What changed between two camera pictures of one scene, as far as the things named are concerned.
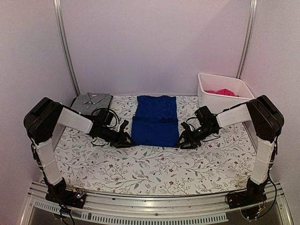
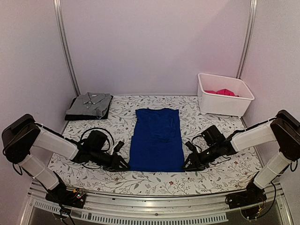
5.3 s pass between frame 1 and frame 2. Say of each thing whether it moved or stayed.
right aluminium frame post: stayed
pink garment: stayed
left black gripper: moved
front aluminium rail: stayed
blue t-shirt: moved
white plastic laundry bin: stayed
